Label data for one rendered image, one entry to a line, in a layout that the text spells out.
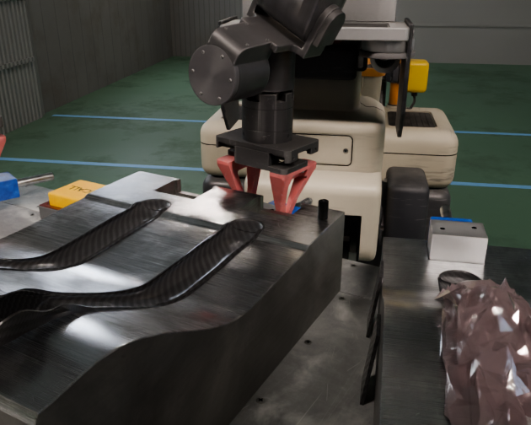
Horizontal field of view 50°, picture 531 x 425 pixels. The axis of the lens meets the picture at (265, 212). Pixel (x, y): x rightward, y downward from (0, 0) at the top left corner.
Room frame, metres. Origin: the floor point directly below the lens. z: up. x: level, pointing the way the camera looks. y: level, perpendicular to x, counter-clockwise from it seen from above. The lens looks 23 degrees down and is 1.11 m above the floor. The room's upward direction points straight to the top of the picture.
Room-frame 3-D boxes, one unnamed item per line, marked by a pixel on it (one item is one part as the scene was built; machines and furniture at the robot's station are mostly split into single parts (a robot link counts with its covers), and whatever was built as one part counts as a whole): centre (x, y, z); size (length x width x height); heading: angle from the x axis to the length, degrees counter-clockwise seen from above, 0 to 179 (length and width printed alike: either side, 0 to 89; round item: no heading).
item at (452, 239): (0.55, -0.19, 0.85); 0.13 x 0.05 x 0.05; 169
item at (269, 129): (0.63, 0.00, 0.95); 0.10 x 0.07 x 0.07; 54
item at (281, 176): (0.62, -0.01, 0.88); 0.07 x 0.07 x 0.09; 54
